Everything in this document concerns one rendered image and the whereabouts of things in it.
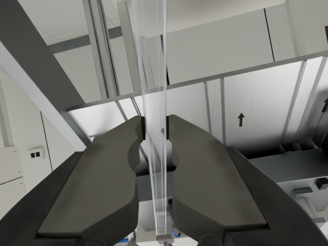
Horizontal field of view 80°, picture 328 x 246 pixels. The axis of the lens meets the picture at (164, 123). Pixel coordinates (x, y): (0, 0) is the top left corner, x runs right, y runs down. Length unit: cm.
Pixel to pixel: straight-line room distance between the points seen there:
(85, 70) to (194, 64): 113
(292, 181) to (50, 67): 36
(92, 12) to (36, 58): 36
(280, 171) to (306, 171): 3
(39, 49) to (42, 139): 226
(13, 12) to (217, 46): 189
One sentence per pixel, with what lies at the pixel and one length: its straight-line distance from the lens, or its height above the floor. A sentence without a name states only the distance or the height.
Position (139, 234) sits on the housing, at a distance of 47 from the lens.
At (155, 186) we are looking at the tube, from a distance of 19.
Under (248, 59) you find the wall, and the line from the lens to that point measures 207.
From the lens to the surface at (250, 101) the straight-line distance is 28.
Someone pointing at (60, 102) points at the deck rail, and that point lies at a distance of 28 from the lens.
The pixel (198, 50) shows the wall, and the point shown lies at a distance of 204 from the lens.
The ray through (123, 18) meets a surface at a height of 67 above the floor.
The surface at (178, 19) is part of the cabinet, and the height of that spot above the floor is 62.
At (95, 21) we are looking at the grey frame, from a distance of 59.
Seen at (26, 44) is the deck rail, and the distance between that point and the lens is 27.
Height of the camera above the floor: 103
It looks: level
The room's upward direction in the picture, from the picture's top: 169 degrees clockwise
